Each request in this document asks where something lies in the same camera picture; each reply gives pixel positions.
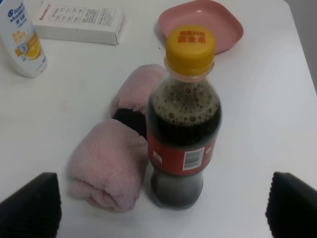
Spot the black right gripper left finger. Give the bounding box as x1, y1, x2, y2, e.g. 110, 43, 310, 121
0, 173, 61, 238

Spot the black band on towel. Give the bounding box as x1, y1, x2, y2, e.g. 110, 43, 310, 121
112, 108, 147, 140

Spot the rolled pink towel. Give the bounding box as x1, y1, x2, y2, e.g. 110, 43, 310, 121
68, 64, 167, 212

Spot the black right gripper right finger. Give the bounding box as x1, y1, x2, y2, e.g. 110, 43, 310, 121
265, 172, 317, 238

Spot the white cardboard box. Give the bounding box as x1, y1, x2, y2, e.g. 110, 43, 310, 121
33, 0, 126, 45

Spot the white shampoo bottle blue cap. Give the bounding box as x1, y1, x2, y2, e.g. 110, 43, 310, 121
0, 0, 48, 78

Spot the cola bottle yellow cap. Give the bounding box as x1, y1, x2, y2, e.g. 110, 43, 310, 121
146, 25, 222, 209

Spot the pink square plate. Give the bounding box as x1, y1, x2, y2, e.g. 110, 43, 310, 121
158, 0, 244, 54

